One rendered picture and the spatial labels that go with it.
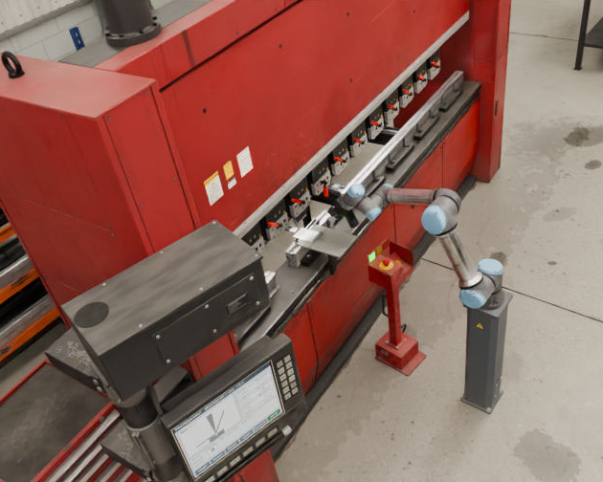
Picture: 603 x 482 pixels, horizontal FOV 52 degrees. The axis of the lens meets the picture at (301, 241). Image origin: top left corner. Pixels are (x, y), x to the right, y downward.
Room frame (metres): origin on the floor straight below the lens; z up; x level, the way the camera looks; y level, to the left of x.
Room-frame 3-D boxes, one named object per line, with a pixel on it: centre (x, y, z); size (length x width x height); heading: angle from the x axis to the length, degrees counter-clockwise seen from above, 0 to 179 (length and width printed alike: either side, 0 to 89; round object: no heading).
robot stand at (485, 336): (2.11, -0.85, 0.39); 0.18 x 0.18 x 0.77; 46
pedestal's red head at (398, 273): (2.52, -0.45, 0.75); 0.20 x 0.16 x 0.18; 130
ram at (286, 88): (3.11, -0.44, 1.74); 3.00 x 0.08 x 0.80; 140
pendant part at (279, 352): (1.24, 0.30, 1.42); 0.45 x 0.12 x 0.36; 122
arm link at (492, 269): (2.11, -0.84, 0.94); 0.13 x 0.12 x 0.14; 135
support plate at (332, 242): (2.51, -0.13, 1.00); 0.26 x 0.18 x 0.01; 50
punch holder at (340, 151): (2.89, -0.26, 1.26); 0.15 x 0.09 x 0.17; 140
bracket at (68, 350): (1.44, 0.61, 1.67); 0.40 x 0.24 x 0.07; 140
